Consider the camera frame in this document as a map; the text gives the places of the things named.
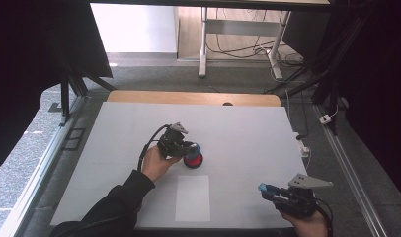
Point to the wooden table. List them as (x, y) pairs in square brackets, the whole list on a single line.
[(188, 98)]

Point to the white table mat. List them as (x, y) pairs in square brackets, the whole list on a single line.
[(241, 131)]

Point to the blue stamp cap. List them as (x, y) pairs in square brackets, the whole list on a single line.
[(264, 187)]

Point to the person's left hand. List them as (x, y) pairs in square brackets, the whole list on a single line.
[(157, 166)]

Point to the white power strip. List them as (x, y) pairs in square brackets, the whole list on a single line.
[(302, 146)]

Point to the person's right hand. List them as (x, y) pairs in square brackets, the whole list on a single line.
[(307, 227)]

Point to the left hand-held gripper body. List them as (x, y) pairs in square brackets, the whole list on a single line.
[(172, 144)]

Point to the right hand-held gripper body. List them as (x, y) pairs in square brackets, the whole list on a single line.
[(297, 200)]

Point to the white metal desk frame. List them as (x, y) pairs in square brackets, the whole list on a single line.
[(241, 28)]

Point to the red round ink pad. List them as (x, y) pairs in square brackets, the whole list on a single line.
[(193, 162)]

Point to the aluminium rail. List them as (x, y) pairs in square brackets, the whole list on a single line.
[(40, 171), (348, 174)]

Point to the black metal stand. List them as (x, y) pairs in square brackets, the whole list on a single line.
[(70, 89), (323, 82)]

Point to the small white adapter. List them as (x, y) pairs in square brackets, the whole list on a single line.
[(325, 119)]

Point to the white paper sheet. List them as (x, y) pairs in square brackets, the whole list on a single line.
[(192, 198)]

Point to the black curtain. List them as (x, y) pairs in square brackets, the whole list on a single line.
[(376, 82), (30, 65)]

